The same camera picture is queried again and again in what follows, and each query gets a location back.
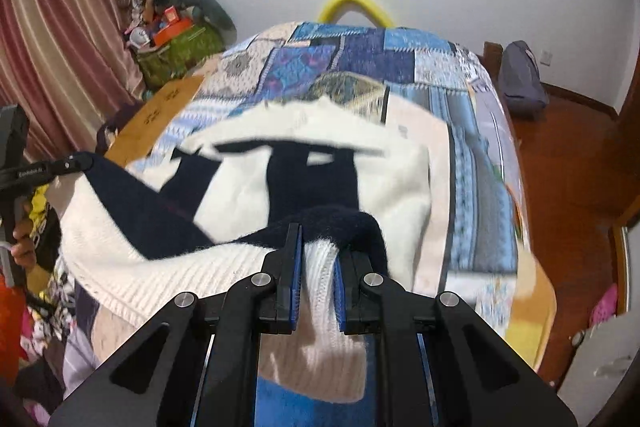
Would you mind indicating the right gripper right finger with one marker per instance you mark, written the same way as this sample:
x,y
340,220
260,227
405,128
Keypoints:
x,y
437,362

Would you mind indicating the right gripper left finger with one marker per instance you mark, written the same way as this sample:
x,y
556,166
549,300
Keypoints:
x,y
195,362

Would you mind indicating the white and navy knit sweater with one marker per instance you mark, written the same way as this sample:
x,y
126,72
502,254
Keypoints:
x,y
207,215

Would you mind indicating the pile of clothes on bag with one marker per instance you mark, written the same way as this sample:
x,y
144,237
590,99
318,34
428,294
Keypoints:
x,y
209,11

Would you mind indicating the person's left hand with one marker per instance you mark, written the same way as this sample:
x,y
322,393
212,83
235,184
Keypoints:
x,y
23,250

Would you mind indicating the yellow bed mattress edge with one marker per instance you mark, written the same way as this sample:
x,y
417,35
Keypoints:
x,y
533,311

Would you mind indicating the striped pink curtain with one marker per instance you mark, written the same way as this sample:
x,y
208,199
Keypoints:
x,y
65,62

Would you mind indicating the white cabinet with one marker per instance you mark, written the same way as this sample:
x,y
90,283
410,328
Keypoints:
x,y
599,365

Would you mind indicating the green storage bag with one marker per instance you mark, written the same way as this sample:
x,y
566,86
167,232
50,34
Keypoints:
x,y
174,59

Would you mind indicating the orange box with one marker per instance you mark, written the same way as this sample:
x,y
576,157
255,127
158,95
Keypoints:
x,y
169,25

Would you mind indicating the blue patchwork bedspread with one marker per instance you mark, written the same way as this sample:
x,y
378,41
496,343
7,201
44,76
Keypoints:
x,y
361,69

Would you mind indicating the grey backpack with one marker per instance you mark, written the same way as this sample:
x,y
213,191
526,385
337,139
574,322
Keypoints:
x,y
519,81

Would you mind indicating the yellow curved headboard pad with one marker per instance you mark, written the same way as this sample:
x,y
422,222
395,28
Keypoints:
x,y
334,9

